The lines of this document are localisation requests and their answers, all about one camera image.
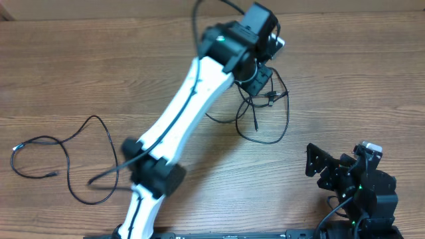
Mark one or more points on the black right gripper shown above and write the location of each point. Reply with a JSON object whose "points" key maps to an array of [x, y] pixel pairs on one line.
{"points": [[322, 161]]}

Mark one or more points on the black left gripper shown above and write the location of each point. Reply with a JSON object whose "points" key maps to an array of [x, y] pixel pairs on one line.
{"points": [[255, 86]]}

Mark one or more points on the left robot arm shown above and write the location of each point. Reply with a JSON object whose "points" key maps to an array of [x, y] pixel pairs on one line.
{"points": [[227, 54]]}

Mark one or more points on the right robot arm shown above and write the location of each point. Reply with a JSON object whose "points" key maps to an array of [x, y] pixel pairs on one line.
{"points": [[367, 196]]}

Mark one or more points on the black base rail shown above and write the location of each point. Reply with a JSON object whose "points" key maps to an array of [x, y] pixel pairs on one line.
{"points": [[289, 234]]}

